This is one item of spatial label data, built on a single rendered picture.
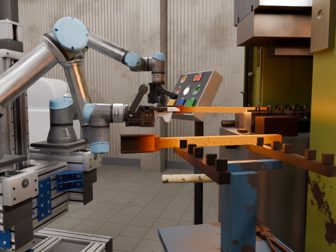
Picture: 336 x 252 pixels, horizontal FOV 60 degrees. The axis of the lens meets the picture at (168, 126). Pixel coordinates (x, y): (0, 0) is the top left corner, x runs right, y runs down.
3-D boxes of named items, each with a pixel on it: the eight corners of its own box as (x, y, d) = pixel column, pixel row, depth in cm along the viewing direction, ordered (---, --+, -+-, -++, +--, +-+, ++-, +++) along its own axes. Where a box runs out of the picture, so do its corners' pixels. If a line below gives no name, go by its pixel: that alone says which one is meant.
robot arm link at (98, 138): (105, 149, 122) (105, 123, 121) (112, 154, 112) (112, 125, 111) (86, 150, 119) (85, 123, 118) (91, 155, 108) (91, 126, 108)
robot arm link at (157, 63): (151, 54, 162) (166, 54, 161) (151, 74, 163) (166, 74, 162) (148, 52, 154) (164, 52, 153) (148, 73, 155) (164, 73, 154)
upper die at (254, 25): (253, 36, 107) (254, 9, 106) (236, 46, 127) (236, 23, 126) (361, 38, 110) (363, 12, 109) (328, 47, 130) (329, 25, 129)
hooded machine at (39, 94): (13, 175, 400) (8, 77, 388) (42, 165, 458) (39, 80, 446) (59, 179, 381) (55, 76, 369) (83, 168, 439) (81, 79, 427)
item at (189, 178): (162, 185, 152) (162, 175, 151) (161, 182, 157) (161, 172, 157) (244, 183, 155) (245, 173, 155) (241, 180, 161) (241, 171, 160)
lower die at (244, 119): (250, 132, 110) (251, 110, 109) (234, 127, 130) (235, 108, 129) (356, 131, 113) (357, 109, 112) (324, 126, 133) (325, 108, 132)
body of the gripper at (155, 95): (151, 104, 165) (151, 82, 164) (166, 104, 163) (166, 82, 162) (147, 104, 158) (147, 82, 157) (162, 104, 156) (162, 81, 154)
